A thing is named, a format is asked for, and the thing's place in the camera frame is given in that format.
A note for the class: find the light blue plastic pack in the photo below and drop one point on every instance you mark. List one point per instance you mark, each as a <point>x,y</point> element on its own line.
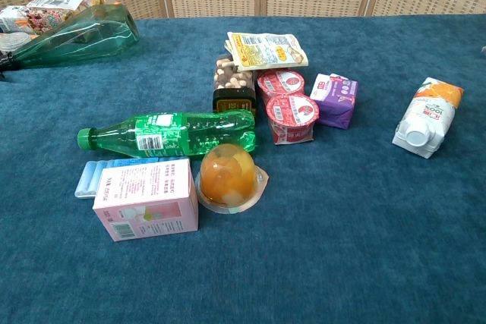
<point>87,180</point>

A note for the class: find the silver foil packet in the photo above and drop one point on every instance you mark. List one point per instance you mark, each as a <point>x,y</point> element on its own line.
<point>13,40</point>

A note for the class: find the green plastic soda bottle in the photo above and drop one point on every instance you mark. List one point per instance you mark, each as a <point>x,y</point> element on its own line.
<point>171,135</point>

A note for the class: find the yellow white snack pouch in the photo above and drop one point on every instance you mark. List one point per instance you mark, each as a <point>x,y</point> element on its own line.
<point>266,51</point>

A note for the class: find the large green transparent bottle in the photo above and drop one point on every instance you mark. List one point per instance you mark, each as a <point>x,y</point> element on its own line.
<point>83,37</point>

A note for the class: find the purple milk carton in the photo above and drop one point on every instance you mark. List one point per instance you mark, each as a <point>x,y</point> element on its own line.
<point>336,98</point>

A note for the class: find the blue velvet tablecloth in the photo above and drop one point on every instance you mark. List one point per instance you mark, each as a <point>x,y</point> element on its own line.
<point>341,206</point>

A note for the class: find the red yogurt cup pack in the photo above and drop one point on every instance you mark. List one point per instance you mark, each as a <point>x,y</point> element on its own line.
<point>290,106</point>

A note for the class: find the orange fruit jelly cup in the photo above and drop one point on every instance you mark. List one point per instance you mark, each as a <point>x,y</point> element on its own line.
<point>228,181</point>

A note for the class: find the orange juice carton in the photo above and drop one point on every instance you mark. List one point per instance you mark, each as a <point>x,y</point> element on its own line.
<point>429,115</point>

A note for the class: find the colourful printed snack packet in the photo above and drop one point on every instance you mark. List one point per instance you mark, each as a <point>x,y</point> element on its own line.
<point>34,18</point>

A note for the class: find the pink paper carton box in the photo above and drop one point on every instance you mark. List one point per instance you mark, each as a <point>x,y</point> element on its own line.
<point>146,199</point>

